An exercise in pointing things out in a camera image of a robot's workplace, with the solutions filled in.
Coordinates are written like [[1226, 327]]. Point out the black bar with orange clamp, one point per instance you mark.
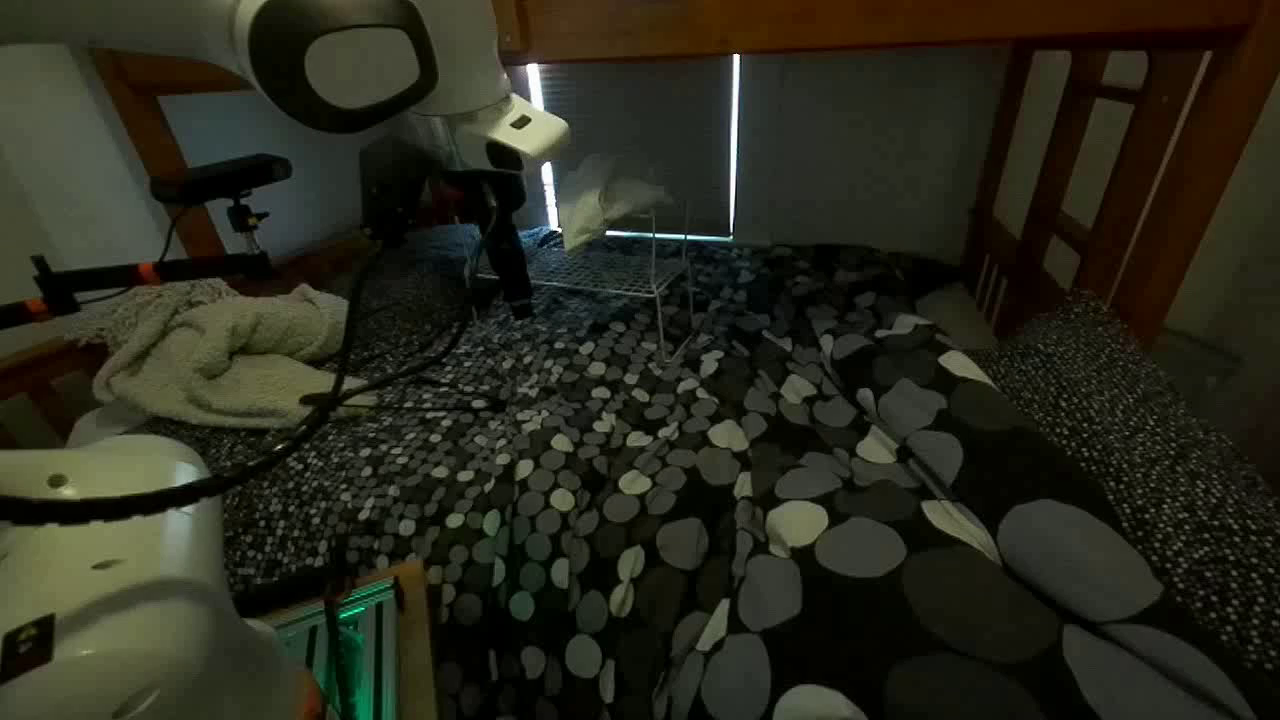
[[93, 279]]

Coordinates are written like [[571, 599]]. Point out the cream towel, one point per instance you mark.
[[203, 354]]

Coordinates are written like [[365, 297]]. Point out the green lit control box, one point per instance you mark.
[[355, 641]]

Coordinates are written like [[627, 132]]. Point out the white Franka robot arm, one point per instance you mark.
[[120, 602]]

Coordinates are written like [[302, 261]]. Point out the wooden bunk bed frame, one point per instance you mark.
[[801, 23]]

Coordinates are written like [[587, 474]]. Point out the black pebble pattern duvet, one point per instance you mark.
[[745, 534]]

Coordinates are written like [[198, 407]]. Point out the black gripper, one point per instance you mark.
[[500, 214]]

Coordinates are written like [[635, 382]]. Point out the grey window blind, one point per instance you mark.
[[641, 132], [867, 146]]

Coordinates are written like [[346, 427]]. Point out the black camera on stand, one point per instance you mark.
[[222, 179]]

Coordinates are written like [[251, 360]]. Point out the black white speckled pillow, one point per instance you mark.
[[1133, 413]]

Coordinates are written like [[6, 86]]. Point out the white feathery object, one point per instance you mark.
[[607, 201]]

